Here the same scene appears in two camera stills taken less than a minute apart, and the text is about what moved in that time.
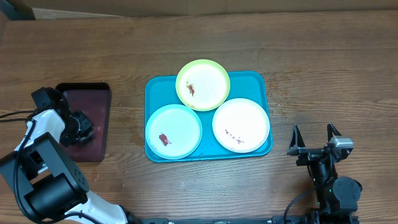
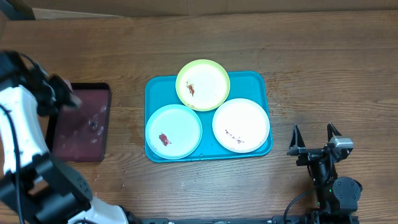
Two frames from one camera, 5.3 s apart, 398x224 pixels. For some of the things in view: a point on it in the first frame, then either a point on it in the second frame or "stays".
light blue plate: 173,131 stays
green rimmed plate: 203,84 stays
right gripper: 296,147 stays
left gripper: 87,125 to 63,90
